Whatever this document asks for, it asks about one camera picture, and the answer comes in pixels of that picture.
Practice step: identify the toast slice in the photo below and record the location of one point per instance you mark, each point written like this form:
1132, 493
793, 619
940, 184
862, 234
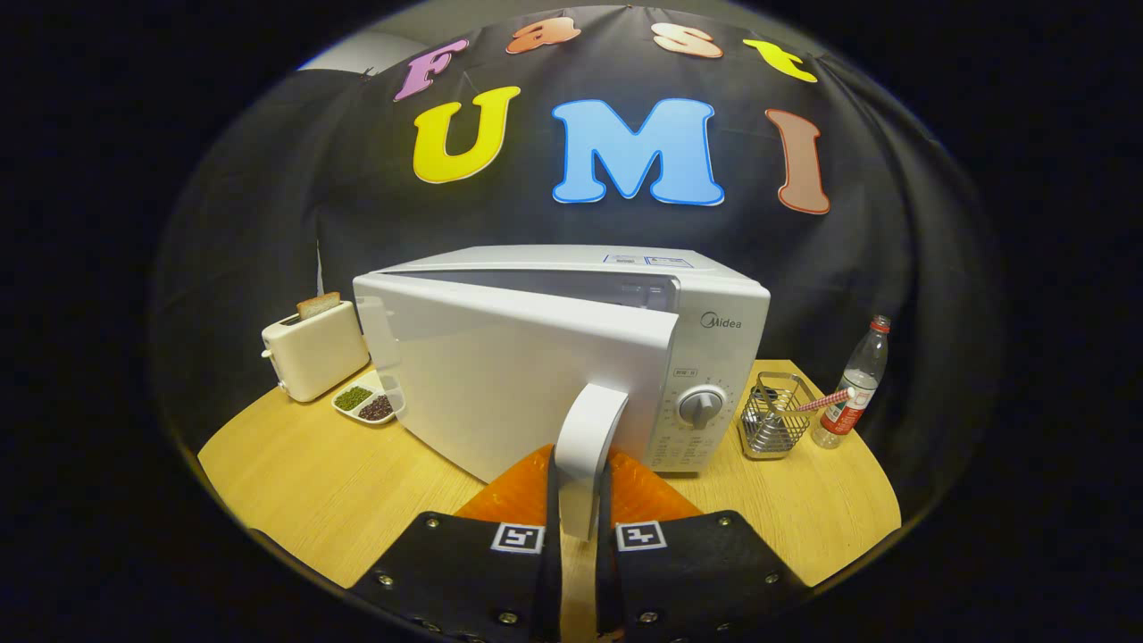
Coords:
319, 305

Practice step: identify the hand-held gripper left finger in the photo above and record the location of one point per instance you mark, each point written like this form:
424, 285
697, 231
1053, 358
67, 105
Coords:
545, 589

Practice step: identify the green beans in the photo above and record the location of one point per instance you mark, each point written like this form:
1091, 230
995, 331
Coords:
354, 398

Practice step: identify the clear plastic bottle red label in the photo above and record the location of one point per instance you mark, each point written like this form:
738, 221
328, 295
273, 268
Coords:
857, 384

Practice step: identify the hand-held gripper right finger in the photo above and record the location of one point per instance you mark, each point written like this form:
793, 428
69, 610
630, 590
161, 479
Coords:
616, 589

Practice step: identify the white divided dish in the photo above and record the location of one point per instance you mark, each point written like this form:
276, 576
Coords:
390, 389

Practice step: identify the pink striped straw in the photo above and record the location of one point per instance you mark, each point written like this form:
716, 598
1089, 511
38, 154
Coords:
821, 401

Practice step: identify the dark red beans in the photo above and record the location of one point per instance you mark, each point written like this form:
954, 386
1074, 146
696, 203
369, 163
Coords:
376, 408

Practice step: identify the white toaster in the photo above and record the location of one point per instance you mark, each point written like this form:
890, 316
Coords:
317, 357

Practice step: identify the white microwave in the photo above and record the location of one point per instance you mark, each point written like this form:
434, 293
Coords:
500, 375

